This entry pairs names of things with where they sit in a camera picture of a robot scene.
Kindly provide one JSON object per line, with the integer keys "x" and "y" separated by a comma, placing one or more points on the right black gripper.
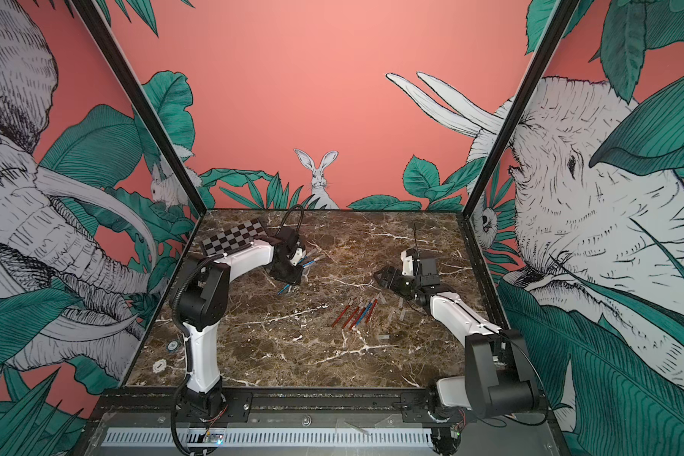
{"x": 395, "y": 283}

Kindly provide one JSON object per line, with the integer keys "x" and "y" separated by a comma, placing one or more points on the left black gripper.
{"x": 294, "y": 280}

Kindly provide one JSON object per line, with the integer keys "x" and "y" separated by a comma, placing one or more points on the red knife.
{"x": 341, "y": 315}
{"x": 371, "y": 311}
{"x": 357, "y": 317}
{"x": 352, "y": 317}

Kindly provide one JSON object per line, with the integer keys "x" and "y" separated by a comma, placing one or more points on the blue knife bottom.
{"x": 365, "y": 313}

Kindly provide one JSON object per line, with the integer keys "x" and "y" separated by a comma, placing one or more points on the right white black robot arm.
{"x": 499, "y": 377}

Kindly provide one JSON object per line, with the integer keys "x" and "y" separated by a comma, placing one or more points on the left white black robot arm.
{"x": 202, "y": 298}

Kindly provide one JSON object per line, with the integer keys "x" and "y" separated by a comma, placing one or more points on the blue knife far top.
{"x": 310, "y": 262}

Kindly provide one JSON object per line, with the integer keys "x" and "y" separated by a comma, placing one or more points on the black white checkerboard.
{"x": 233, "y": 239}

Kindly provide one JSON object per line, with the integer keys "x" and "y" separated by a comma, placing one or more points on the round table hole grommet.
{"x": 173, "y": 346}

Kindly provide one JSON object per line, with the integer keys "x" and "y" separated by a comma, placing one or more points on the white round table grommet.
{"x": 159, "y": 366}

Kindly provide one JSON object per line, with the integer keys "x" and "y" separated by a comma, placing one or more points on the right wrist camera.
{"x": 407, "y": 258}

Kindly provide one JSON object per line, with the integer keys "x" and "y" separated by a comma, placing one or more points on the white perforated cable duct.
{"x": 265, "y": 437}

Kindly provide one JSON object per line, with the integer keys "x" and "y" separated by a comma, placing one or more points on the black front rail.
{"x": 413, "y": 405}

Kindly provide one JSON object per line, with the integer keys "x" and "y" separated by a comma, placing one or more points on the right black frame post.
{"x": 552, "y": 36}

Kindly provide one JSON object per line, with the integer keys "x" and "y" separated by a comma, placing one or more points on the black frame post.
{"x": 552, "y": 36}
{"x": 101, "y": 34}

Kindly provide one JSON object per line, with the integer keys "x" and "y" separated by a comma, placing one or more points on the left black frame post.
{"x": 101, "y": 34}

